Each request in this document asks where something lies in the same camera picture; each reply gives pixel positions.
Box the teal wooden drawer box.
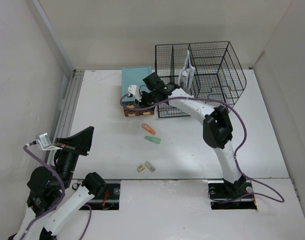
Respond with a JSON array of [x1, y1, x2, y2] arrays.
[[121, 66, 152, 117]]

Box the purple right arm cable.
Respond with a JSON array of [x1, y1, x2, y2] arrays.
[[119, 93, 285, 203]]

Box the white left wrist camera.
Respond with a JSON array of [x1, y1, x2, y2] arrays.
[[36, 133, 62, 151]]

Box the beige eraser block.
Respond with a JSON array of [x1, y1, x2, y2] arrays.
[[136, 164, 146, 173]]

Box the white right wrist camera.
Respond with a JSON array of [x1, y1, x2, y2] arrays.
[[127, 85, 142, 102]]

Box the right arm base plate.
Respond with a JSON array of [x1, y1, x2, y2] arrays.
[[207, 181, 257, 210]]

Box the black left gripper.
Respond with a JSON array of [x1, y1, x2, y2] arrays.
[[54, 125, 95, 188]]

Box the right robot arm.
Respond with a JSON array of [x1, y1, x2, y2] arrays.
[[138, 72, 246, 198]]

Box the orange highlighter marker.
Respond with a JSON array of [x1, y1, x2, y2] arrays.
[[142, 123, 156, 136]]

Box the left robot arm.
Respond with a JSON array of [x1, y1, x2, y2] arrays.
[[9, 126, 106, 240]]

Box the white Canon paper booklet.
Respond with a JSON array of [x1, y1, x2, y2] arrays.
[[178, 50, 196, 91]]

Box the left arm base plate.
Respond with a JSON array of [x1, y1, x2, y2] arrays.
[[87, 180, 121, 211]]

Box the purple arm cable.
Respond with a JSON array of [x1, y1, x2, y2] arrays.
[[17, 141, 93, 240], [119, 93, 285, 203]]

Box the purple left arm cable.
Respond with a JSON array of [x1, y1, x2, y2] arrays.
[[17, 141, 93, 240]]

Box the wooden drawer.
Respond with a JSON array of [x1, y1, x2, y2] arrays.
[[139, 108, 155, 116]]

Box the black wire mesh organizer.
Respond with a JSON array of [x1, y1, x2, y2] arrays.
[[154, 41, 247, 107]]

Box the green highlighter marker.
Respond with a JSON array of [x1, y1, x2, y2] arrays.
[[144, 136, 161, 144]]

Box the aluminium frame rail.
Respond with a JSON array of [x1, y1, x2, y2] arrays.
[[42, 69, 84, 180]]

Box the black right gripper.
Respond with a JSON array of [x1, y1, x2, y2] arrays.
[[135, 89, 159, 112]]

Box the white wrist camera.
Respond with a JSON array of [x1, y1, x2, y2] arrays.
[[127, 85, 142, 102], [36, 133, 62, 151]]

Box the grey eraser block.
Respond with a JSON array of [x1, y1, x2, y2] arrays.
[[144, 161, 156, 173]]

